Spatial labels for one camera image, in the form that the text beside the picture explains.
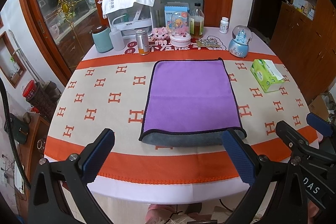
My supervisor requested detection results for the purple and grey towel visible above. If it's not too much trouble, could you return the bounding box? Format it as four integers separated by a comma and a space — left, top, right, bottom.
139, 59, 247, 148

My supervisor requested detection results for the green tissue pack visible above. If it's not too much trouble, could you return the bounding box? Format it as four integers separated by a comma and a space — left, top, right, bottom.
250, 59, 285, 93

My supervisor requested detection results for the wooden cabinet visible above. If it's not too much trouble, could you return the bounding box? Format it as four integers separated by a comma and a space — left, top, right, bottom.
270, 0, 335, 103

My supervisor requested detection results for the red lidded jar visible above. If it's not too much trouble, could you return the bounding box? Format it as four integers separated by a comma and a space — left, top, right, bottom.
22, 80, 37, 99

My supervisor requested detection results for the blue castle snow globe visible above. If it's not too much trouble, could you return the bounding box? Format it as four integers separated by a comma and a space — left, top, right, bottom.
228, 25, 252, 58

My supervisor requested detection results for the white pill bottle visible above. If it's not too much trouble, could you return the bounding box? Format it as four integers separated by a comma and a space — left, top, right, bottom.
219, 17, 229, 34

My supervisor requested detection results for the duck dome music box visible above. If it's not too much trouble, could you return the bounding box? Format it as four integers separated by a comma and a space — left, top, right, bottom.
170, 15, 191, 48

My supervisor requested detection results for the glass bottle yellow liquid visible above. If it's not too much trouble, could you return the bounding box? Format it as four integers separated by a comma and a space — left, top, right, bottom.
190, 3, 205, 39

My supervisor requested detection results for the pink block pig figure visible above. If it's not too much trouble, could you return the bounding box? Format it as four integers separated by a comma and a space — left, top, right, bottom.
151, 27, 169, 41

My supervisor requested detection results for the light blue carton box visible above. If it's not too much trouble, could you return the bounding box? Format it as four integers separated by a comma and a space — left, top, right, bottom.
164, 2, 190, 29

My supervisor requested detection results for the teal cylindrical humidifier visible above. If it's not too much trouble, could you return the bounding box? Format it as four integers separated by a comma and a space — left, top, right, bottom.
92, 25, 113, 53

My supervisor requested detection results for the translucent plastic squeeze bottle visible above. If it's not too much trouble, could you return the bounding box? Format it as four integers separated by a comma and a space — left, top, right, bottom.
109, 27, 125, 51

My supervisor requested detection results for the silver orange metal can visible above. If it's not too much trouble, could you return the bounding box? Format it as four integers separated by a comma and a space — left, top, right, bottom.
135, 30, 150, 55

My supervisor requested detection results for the black cable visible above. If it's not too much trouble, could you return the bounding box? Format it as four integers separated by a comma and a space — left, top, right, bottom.
0, 78, 32, 191

